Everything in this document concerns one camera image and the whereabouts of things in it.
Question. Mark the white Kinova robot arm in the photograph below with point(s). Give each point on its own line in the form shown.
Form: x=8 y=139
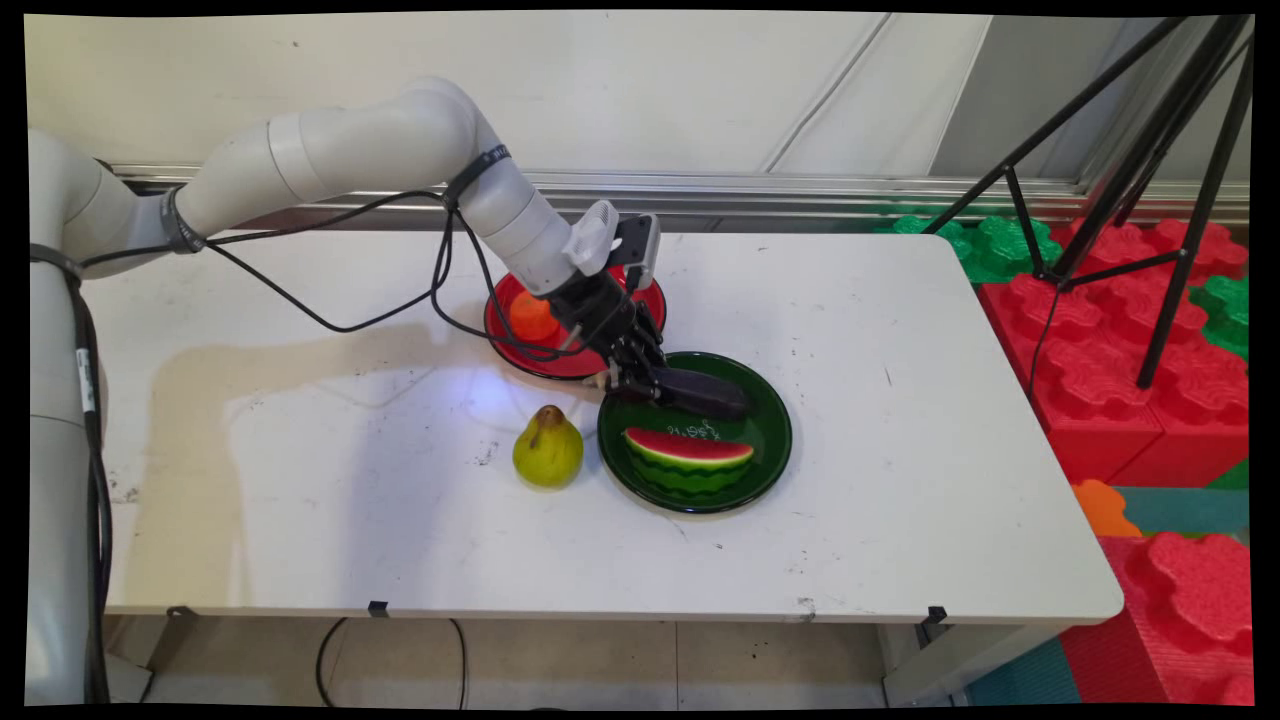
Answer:
x=330 y=150

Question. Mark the yellow-green toy pear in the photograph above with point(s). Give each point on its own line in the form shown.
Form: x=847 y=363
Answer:
x=548 y=452

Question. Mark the red round plate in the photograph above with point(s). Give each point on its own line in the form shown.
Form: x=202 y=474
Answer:
x=520 y=355

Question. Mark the black camera tripod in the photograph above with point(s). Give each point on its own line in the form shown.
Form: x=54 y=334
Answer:
x=1170 y=130

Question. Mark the dark green round plate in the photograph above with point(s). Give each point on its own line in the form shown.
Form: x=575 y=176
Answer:
x=770 y=440

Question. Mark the green foam block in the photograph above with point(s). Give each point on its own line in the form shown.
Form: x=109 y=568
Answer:
x=1228 y=315
x=990 y=245

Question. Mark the large red foam block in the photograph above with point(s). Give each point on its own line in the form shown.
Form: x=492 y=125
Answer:
x=1110 y=360

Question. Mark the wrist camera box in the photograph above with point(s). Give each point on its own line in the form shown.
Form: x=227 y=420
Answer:
x=637 y=248

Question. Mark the orange foam piece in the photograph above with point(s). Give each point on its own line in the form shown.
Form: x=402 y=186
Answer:
x=1102 y=508

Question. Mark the teal foam mat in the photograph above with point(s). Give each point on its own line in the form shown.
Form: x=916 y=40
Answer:
x=1190 y=510
x=1025 y=680

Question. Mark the toy watermelon slice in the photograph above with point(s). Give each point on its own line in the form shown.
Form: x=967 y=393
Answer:
x=688 y=462

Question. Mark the purple toy eggplant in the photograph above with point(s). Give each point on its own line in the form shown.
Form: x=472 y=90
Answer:
x=705 y=392

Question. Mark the aluminium wall rail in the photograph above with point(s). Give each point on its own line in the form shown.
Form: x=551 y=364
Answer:
x=800 y=190

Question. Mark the orange toy fruit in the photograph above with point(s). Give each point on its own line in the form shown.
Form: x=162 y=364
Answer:
x=530 y=318

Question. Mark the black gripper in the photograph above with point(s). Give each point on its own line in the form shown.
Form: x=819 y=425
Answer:
x=590 y=305

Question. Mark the grey table leg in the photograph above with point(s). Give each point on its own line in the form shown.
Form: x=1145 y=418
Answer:
x=150 y=660
x=950 y=665

